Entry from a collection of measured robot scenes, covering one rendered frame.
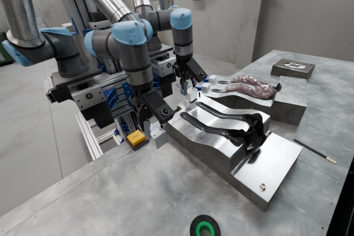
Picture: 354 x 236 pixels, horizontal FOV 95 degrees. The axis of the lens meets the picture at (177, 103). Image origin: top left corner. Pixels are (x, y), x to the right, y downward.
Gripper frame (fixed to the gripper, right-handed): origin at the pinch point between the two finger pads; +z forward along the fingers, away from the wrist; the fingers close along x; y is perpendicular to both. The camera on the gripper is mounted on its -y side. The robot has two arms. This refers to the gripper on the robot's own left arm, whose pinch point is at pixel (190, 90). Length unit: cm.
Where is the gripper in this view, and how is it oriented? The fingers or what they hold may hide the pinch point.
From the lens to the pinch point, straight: 80.2
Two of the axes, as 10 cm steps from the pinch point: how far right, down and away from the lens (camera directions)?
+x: -7.3, 5.5, -4.1
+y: -6.7, -4.8, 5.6
